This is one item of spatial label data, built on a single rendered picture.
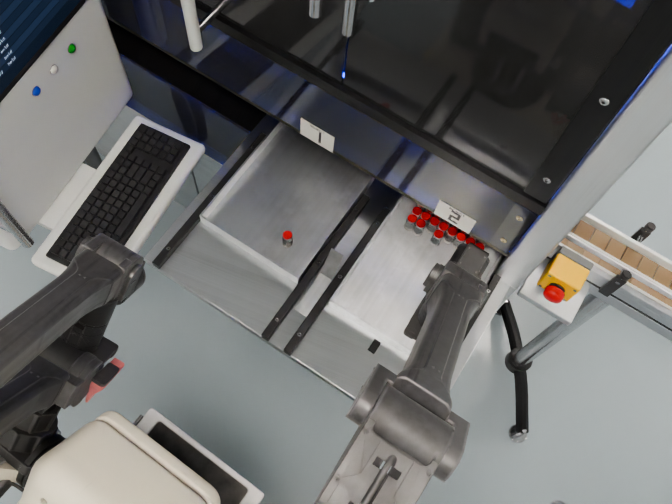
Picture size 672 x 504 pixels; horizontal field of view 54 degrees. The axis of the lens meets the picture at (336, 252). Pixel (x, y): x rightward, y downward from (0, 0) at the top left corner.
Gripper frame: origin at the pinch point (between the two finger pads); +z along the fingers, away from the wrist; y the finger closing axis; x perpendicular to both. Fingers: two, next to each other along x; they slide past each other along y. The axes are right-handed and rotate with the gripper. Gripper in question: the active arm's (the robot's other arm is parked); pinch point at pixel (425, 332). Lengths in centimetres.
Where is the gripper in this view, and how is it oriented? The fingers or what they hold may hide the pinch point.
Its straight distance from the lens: 122.5
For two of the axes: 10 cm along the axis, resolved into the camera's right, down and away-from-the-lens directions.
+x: -8.4, -5.2, 1.7
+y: 5.4, -7.7, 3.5
